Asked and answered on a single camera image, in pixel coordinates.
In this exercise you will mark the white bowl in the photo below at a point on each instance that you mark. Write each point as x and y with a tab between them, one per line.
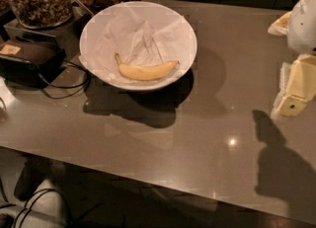
98	34

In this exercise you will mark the white paper napkin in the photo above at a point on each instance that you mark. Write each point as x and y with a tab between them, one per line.
141	41

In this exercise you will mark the white chair under table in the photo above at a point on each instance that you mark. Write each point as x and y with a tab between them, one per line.
30	196

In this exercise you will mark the yellow banana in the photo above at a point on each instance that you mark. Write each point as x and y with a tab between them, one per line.
145	73

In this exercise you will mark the black device with label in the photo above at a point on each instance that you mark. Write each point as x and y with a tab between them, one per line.
31	63

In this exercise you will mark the metal tray under jars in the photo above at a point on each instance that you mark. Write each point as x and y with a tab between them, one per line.
66	36

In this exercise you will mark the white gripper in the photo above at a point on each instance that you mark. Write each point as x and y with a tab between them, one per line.
303	25

